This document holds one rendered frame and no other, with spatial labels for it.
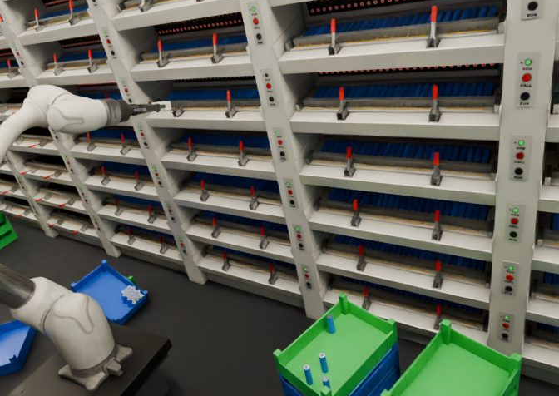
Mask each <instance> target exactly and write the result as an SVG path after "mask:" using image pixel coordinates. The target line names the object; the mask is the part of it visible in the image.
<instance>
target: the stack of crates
mask: <svg viewBox="0 0 559 396"><path fill-rule="evenodd" d="M521 366H522V356H521V355H519V354H516V353H513V354H512V356H511V358H509V357H507V356H506V355H504V354H501V353H499V352H497V351H496V350H494V349H491V348H489V347H487V346H486V345H484V344H481V343H479V342H477V341H476V340H474V339H471V338H469V337H467V336H466V335H464V334H461V333H459V332H457V331H456V330H454V329H451V322H450V321H448V320H446V319H445V320H444V321H443V322H442V323H441V329H440V330H439V332H438V333H437V334H436V335H435V337H434V338H433V339H432V340H431V342H430V343H429V344H428V345H427V346H426V348H425V349H424V350H423V351H422V353H421V354H420V355H419V356H418V357H417V358H416V359H415V360H414V361H413V363H412V364H411V365H410V366H409V367H408V369H407V370H406V371H405V372H404V374H403V375H402V376H401V377H400V379H399V380H398V381H397V382H396V383H395V385H394V386H393V387H392V388H391V389H390V390H389V391H388V390H386V389H385V390H384V391H383V392H382V393H381V394H380V396H518V388H519V379H520V373H521Z"/></svg>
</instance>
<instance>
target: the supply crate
mask: <svg viewBox="0 0 559 396"><path fill-rule="evenodd" d="M328 314H331V315H333V319H334V328H335V333H333V334H331V333H330V332H329V326H328V320H327V315H328ZM397 341H398V333H397V324H396V320H394V319H391V318H390V319H389V320H388V321H385V320H383V319H380V318H379V317H378V316H376V315H374V314H371V313H369V312H368V311H367V310H365V309H362V308H360V307H359V306H357V305H356V304H353V303H351V302H350V301H348V298H347V295H346V294H345V293H343V292H342V293H341V294H339V302H338V303H337V304H335V305H334V306H333V307H332V308H331V309H330V310H329V311H327V312H326V313H325V314H324V315H323V316H322V317H321V318H319V319H318V320H317V321H316V322H315V323H314V324H312V325H311V326H310V327H309V328H308V329H307V330H306V331H305V332H303V333H302V334H301V335H300V336H299V337H298V338H297V339H296V340H295V341H294V342H293V343H292V344H291V345H290V346H288V347H287V348H286V349H285V350H284V351H283V352H281V351H280V350H279V349H277V350H276V351H274V353H273V355H274V357H275V363H276V366H277V369H278V372H279V373H280V374H281V375H283V376H284V377H285V378H286V379H288V380H289V381H290V382H291V383H292V384H293V385H294V386H295V387H296V388H298V389H299V390H300V391H301V392H303V393H304V394H305V395H306V396H348V395H349V394H350V393H351V392H352V391H353V389H354V388H355V387H356V386H357V385H358V384H359V383H360V382H361V380H362V379H363V378H364V377H365V376H366V375H367V374H368V373H369V371H370V370H371V369H372V368H373V367H374V366H375V365H376V364H377V363H378V362H379V360H380V359H381V358H382V357H383V356H384V355H385V354H386V353H387V352H388V351H389V350H390V349H391V348H392V347H393V346H394V345H395V343H396V342H397ZM320 353H325V356H326V360H327V365H328V369H329V371H328V373H326V374H325V373H323V372H322V369H321V364H320V361H319V354H320ZM306 364H308V365H309V366H310V370H311V374H312V378H313V381H314V382H313V384H312V385H308V384H307V382H306V378H305V375H304V369H303V367H304V365H306ZM324 376H328V377H329V382H330V387H331V389H330V388H328V387H327V386H326V385H325V386H323V381H322V378H323V377H324ZM331 391H332V393H331Z"/></svg>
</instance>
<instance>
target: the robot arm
mask: <svg viewBox="0 0 559 396"><path fill-rule="evenodd" d="M164 110H171V102H170V101H161V102H153V103H151V102H150V101H149V102H148V104H128V103H127V102H126V101H124V100H114V99H111V98H108V99H97V100H92V99H89V98H87V97H80V96H75V95H73V94H71V93H70V92H68V91H66V90H64V89H62V88H60V87H55V86H52V85H38V86H35V87H33V88H32V89H31V90H30V91H29V93H28V94H27V98H26V99H25V100H24V103H23V106H22V108H21V109H20V110H19V111H17V112H16V113H14V114H13V115H12V116H10V117H9V118H8V119H7V120H6V121H5V122H4V123H3V124H2V125H1V126H0V163H1V161H2V159H3V158H4V156H5V155H6V154H7V152H8V151H9V149H10V148H11V146H12V144H13V143H14V141H15V140H16V139H17V138H18V137H19V135H20V134H21V133H23V132H24V131H25V130H27V129H28V128H31V127H33V126H41V127H44V128H45V127H48V126H50V127H51V128H52V129H53V130H54V131H57V132H61V133H67V134H77V133H84V132H89V131H95V130H97V129H99V128H101V127H107V126H114V125H118V124H119V122H125V121H128V120H129V119H130V116H137V115H139V114H145V113H147V112H153V111H156V112H159V111H164ZM0 303H2V304H5V305H7V306H9V307H10V311H11V314H12V317H13V318H14V319H16V320H18V321H20V322H22V323H24V324H26V325H27V326H29V327H31V328H32V329H35V330H36V331H39V332H40V333H42V334H43V335H45V336H47V337H48V338H49V339H50V340H51V341H52V342H53V344H54V345H55V346H56V348H57V349H58V351H59V352H61V353H62V356H63V358H64V359H65V360H66V361H67V363H68V365H66V366H65V367H63V368H62V369H60V371H59V375H60V377H62V378H68V379H70V380H72V381H74V382H75V383H77V384H80V385H81V386H83V387H85V388H86V389H87V391H88V392H89V393H92V392H94V391H96V390H97V389H98V387H99V386H100V384H101V383H102V382H103V381H104V380H105V379H106V378H107V377H108V376H109V375H110V374H112V375H117V376H119V375H121V374H122V373H123V370H124V369H123V368H122V367H121V366H120V364H121V363H122V362H123V361H124V360H126V359H127V358H129V357H130V356H132V354H133V351H132V349H131V348H127V347H123V346H120V345H119V344H116V342H115V340H114V339H113V335H112V332H111V328H110V325H109V323H108V321H107V319H106V316H105V314H104V312H103V310H102V308H101V306H100V305H99V304H98V302H97V301H96V300H94V299H93V298H92V297H91V296H89V295H86V294H83V293H73V292H72V291H70V290H69V289H67V288H65V287H63V286H61V285H59V284H57V283H55V282H53V281H50V280H48V279H46V278H43V277H37V278H33V279H28V278H26V277H24V276H23V275H20V274H19V273H17V272H15V271H13V270H11V269H9V268H8V267H6V266H4V265H1V264H0Z"/></svg>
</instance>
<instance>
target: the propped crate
mask: <svg viewBox="0 0 559 396"><path fill-rule="evenodd" d="M128 285H130V286H131V287H132V286H135V287H136V290H140V293H141V294H143V295H144V296H145V297H144V298H143V299H142V300H141V301H140V302H139V303H138V304H136V305H135V306H134V307H133V308H132V307H130V308H129V307H128V306H127V304H123V300H122V297H121V292H122V291H123V290H125V288H127V286H128ZM71 289H72V292H73V293H83V294H86V295H89V296H91V297H92V298H93V299H94V300H96V301H97V302H98V304H99V305H100V306H101V308H102V310H103V312H104V314H105V316H106V319H107V321H108V322H112V323H114V324H120V325H122V324H123V323H125V322H126V321H127V320H128V319H129V318H130V317H131V316H132V315H133V314H134V313H135V312H136V311H137V310H138V309H139V308H140V307H141V306H143V305H144V304H145V303H146V302H147V301H148V292H147V291H146V290H144V291H143V290H141V289H140V288H139V287H137V286H136V285H134V284H133V283H132V282H130V281H129V280H128V279H127V278H126V277H124V276H123V275H121V274H120V273H119V272H117V271H116V270H114V269H113V268H112V267H110V266H109V265H108V264H107V261H106V260H103V261H102V262H101V265H100V266H99V267H97V268H96V269H95V270H93V271H92V272H91V273H90V274H89V275H87V276H86V277H84V278H83V279H82V280H80V281H79V282H77V283H74V282H73V283H72V284H71Z"/></svg>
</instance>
